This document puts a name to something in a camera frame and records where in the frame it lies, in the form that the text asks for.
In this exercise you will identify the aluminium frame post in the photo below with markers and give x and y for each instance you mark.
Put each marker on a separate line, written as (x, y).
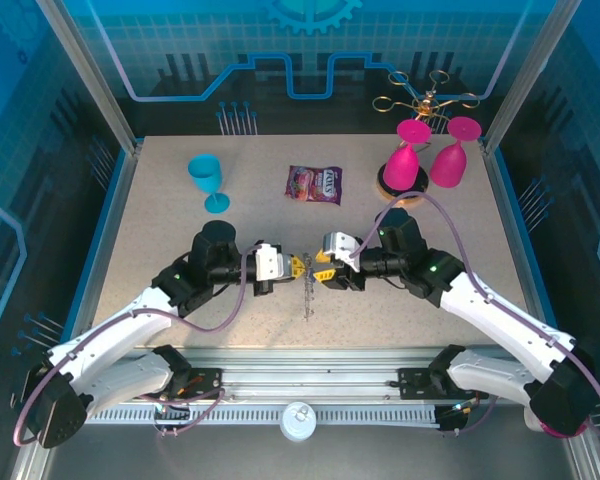
(530, 75)
(87, 75)

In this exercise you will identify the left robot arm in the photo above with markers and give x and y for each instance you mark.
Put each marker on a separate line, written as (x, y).
(115, 330)

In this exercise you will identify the pink plastic goblet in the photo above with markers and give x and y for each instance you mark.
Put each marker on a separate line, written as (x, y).
(402, 167)
(449, 167)

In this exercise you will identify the aluminium side rail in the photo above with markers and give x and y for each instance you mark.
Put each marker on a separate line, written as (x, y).
(115, 210)
(509, 210)

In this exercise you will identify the aluminium mounting rail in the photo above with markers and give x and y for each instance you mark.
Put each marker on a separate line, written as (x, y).
(305, 370)

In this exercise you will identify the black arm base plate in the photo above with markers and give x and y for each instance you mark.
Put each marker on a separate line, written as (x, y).
(205, 382)
(415, 385)

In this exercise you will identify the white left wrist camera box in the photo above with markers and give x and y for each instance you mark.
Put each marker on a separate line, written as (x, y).
(270, 262)

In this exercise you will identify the black wiring connector box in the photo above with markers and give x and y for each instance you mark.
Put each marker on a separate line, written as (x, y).
(172, 417)
(452, 422)

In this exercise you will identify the purple candy bag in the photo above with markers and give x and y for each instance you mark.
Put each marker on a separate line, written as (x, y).
(314, 185)

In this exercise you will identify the blue plastic goblet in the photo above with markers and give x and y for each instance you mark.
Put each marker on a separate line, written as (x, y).
(206, 172)

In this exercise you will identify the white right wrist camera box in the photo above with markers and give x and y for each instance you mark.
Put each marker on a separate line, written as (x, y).
(342, 247)

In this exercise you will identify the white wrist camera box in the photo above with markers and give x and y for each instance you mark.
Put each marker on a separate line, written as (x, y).
(270, 262)
(342, 247)

